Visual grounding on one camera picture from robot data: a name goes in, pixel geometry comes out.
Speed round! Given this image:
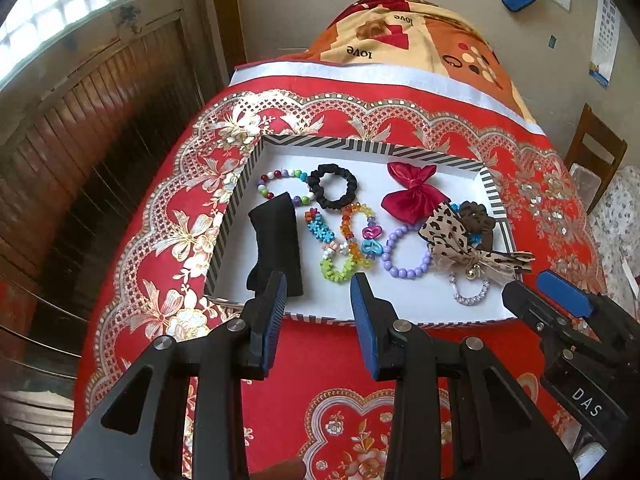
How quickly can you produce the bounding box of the flower shaped bead bracelet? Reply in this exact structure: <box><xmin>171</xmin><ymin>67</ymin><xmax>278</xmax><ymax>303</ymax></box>
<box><xmin>304</xmin><ymin>205</ymin><xmax>363</xmax><ymax>284</ymax></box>

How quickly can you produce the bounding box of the wall calendar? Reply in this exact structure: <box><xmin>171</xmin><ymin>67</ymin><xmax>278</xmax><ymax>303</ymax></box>
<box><xmin>590</xmin><ymin>0</ymin><xmax>622</xmax><ymax>89</ymax></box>

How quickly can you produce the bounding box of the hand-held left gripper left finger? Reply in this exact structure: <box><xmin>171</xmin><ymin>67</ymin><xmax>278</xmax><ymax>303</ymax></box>
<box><xmin>52</xmin><ymin>271</ymin><xmax>290</xmax><ymax>480</ymax></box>

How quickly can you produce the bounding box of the window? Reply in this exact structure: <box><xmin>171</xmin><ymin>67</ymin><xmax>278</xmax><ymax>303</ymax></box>
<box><xmin>0</xmin><ymin>0</ymin><xmax>187</xmax><ymax>92</ymax></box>

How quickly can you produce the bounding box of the purple bead bracelet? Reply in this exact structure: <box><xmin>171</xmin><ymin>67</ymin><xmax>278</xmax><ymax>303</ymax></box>
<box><xmin>380</xmin><ymin>224</ymin><xmax>434</xmax><ymax>280</ymax></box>

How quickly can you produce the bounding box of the leopard print bow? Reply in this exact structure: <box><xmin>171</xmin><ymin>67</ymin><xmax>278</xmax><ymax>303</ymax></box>
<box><xmin>418</xmin><ymin>202</ymin><xmax>536</xmax><ymax>287</ymax></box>

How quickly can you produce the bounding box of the white floral cloth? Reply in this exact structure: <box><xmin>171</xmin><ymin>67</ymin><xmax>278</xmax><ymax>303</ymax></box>
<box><xmin>590</xmin><ymin>165</ymin><xmax>640</xmax><ymax>311</ymax></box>

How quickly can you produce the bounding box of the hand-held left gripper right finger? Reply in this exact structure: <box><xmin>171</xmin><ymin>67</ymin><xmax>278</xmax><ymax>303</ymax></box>
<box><xmin>350</xmin><ymin>272</ymin><xmax>591</xmax><ymax>480</ymax></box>

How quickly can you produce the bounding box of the black hair bow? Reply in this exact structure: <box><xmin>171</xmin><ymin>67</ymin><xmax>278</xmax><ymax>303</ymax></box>
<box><xmin>247</xmin><ymin>192</ymin><xmax>304</xmax><ymax>297</ymax></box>

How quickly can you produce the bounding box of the striped edge white box tray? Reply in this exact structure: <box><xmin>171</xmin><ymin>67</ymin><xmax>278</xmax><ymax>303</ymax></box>
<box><xmin>204</xmin><ymin>134</ymin><xmax>518</xmax><ymax>328</ymax></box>

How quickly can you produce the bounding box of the orange printed blanket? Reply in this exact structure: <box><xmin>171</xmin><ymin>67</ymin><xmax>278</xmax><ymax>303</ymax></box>
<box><xmin>307</xmin><ymin>0</ymin><xmax>538</xmax><ymax>126</ymax></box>

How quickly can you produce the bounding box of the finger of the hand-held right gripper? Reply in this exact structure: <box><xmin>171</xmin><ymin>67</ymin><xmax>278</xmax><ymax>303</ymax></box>
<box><xmin>537</xmin><ymin>269</ymin><xmax>637</xmax><ymax>337</ymax></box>
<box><xmin>501</xmin><ymin>280</ymin><xmax>597</xmax><ymax>357</ymax></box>

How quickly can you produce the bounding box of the black scrunchie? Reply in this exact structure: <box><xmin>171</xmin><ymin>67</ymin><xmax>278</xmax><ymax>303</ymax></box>
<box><xmin>307</xmin><ymin>163</ymin><xmax>359</xmax><ymax>210</ymax></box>

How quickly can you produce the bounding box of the red gold floral tablecloth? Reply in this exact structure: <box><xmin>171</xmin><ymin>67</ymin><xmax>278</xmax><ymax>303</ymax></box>
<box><xmin>74</xmin><ymin>60</ymin><xmax>608</xmax><ymax>480</ymax></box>

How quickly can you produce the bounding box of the silver rhinestone bracelet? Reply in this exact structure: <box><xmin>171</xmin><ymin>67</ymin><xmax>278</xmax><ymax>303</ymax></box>
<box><xmin>449</xmin><ymin>271</ymin><xmax>491</xmax><ymax>307</ymax></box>

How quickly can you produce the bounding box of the multicolour round bead bracelet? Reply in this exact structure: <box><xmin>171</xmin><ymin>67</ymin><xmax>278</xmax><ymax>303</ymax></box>
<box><xmin>257</xmin><ymin>168</ymin><xmax>317</xmax><ymax>207</ymax></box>

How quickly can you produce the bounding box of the red satin bow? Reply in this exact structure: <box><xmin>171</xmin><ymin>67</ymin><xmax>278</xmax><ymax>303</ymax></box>
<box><xmin>380</xmin><ymin>161</ymin><xmax>450</xmax><ymax>225</ymax></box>

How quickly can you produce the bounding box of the person's left hand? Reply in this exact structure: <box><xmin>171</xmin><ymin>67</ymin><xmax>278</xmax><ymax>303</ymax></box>
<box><xmin>248</xmin><ymin>460</ymin><xmax>307</xmax><ymax>480</ymax></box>

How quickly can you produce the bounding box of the brown flower hair clip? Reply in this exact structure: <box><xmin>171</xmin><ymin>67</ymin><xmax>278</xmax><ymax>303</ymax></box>
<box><xmin>456</xmin><ymin>200</ymin><xmax>496</xmax><ymax>235</ymax></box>

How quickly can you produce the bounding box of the orange bracelet with heart beads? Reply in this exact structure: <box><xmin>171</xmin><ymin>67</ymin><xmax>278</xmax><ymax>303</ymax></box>
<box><xmin>340</xmin><ymin>202</ymin><xmax>387</xmax><ymax>264</ymax></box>

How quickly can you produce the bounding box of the wooden chair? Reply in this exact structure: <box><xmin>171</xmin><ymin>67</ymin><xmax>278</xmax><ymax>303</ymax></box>
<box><xmin>564</xmin><ymin>103</ymin><xmax>629</xmax><ymax>215</ymax></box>

